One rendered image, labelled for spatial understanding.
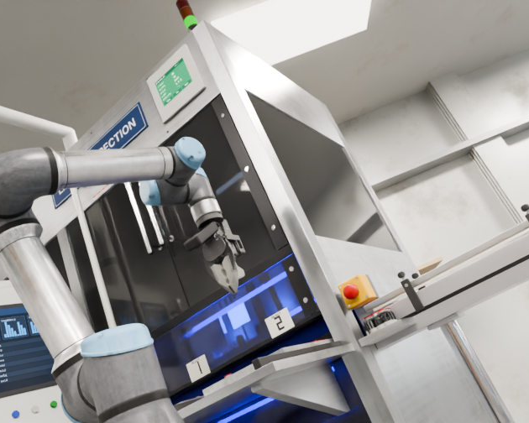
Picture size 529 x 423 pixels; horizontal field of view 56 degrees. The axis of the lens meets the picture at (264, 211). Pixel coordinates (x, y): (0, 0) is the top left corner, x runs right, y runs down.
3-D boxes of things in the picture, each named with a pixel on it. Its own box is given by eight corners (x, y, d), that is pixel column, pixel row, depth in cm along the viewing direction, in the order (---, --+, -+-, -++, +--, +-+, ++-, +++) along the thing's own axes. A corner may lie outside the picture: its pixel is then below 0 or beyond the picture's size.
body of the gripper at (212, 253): (247, 253, 129) (231, 215, 134) (227, 252, 122) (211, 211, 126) (226, 268, 132) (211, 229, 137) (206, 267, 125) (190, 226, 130)
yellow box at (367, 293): (358, 309, 139) (347, 285, 142) (379, 297, 136) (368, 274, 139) (348, 310, 133) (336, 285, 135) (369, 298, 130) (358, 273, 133)
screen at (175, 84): (164, 124, 181) (148, 81, 189) (206, 87, 172) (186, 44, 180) (162, 123, 180) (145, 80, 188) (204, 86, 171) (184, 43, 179)
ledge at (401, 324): (379, 342, 142) (376, 336, 143) (419, 322, 137) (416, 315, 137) (361, 347, 130) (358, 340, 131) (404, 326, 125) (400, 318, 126)
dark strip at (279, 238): (306, 316, 141) (212, 103, 171) (319, 310, 139) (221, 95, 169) (305, 316, 140) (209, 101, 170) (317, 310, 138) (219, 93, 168)
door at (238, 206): (191, 307, 165) (140, 164, 187) (290, 243, 148) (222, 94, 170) (190, 307, 165) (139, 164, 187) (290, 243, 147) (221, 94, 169)
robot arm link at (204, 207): (204, 196, 128) (183, 212, 131) (211, 211, 126) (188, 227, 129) (222, 201, 134) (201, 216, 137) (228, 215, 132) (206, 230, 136)
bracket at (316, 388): (341, 414, 131) (320, 367, 136) (350, 410, 130) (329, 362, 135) (273, 449, 103) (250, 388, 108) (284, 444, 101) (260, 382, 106)
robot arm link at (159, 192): (149, 161, 121) (188, 161, 128) (134, 187, 129) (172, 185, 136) (159, 188, 118) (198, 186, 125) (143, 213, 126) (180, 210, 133)
